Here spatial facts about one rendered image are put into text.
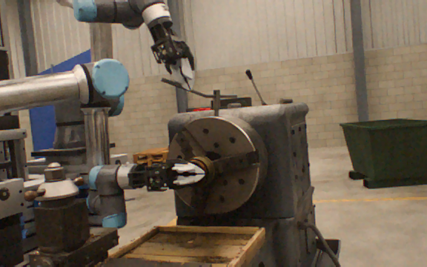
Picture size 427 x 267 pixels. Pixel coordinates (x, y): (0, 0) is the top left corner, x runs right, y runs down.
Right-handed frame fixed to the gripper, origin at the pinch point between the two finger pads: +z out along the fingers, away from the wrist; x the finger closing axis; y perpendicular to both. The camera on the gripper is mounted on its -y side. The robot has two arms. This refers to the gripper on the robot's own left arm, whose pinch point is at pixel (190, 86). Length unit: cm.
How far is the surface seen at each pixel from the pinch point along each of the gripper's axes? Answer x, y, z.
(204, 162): -4.9, 1.7, 21.9
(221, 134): -0.9, -9.8, 16.1
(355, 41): 67, -993, -112
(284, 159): 10.4, -25.8, 31.6
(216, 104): 0.5, -13.2, 6.3
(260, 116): 8.9, -25.8, 15.3
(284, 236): 0, -25, 56
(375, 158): 17, -458, 103
